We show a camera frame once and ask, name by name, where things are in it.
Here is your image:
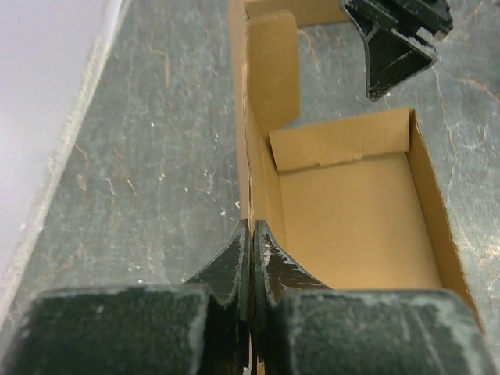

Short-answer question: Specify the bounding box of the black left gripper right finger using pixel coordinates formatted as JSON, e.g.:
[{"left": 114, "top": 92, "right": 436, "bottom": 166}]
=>
[{"left": 253, "top": 220, "right": 496, "bottom": 374}]

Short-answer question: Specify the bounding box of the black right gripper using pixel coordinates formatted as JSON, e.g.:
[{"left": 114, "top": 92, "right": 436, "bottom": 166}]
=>
[{"left": 340, "top": 0, "right": 453, "bottom": 102}]

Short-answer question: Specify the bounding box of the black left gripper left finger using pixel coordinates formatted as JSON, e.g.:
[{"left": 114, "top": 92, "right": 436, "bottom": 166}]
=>
[{"left": 11, "top": 220, "right": 251, "bottom": 374}]

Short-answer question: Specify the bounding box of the brown cardboard box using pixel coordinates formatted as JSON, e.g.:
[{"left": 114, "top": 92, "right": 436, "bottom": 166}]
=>
[{"left": 228, "top": 1, "right": 476, "bottom": 308}]

